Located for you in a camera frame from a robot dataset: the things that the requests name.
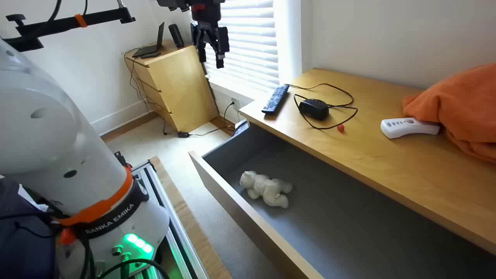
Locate white window blinds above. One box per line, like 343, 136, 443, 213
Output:
206, 0, 281, 92

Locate small light wood cabinet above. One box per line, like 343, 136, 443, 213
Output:
123, 43, 222, 134

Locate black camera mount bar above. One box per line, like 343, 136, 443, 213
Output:
5, 5, 138, 52

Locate dark blue cloth bag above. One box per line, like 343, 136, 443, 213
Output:
0, 174, 59, 279

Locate black open laptop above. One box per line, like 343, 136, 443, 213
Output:
132, 19, 167, 60

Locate orange towel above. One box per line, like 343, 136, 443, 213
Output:
402, 61, 496, 165

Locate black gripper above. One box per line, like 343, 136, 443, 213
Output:
189, 16, 231, 69

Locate white remote control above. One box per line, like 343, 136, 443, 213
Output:
380, 116, 442, 139

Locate white window frame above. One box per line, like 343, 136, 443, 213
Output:
271, 0, 313, 85

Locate light wood dresser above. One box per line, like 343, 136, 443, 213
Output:
237, 66, 496, 257

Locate black power adapter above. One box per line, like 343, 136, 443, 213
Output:
298, 97, 330, 122

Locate wooden base board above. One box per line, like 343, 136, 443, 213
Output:
149, 154, 233, 279

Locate black upright speaker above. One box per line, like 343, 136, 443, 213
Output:
167, 23, 186, 50

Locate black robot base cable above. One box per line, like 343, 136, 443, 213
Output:
95, 255, 171, 279

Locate black TV remote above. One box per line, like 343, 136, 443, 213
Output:
260, 83, 291, 116

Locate black cable bundle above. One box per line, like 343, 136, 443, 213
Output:
285, 80, 360, 131

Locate metal robot base rail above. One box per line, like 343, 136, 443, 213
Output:
115, 156, 208, 279

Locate white stuffed toy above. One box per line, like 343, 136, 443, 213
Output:
239, 168, 295, 209

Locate open grey dresser drawer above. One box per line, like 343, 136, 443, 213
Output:
188, 120, 496, 279

